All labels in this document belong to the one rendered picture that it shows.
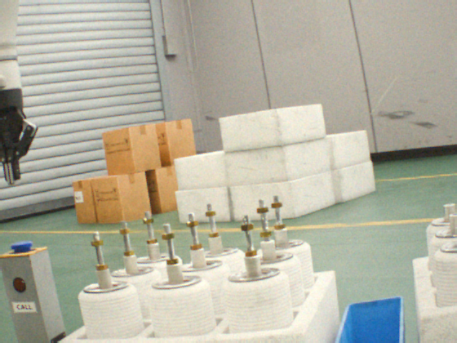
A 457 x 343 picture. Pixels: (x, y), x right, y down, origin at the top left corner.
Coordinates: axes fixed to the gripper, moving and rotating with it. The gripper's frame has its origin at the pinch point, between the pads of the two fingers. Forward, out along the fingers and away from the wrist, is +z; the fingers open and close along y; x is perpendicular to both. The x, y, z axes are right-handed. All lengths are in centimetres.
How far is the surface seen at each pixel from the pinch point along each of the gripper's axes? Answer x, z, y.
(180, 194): -286, 29, 66
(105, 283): 5.4, 18.9, -17.3
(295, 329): 10, 27, -46
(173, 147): -374, 3, 96
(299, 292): -6, 25, -45
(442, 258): 7, 20, -68
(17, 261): 3.7, 14.7, -0.1
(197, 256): -6.4, 17.9, -29.0
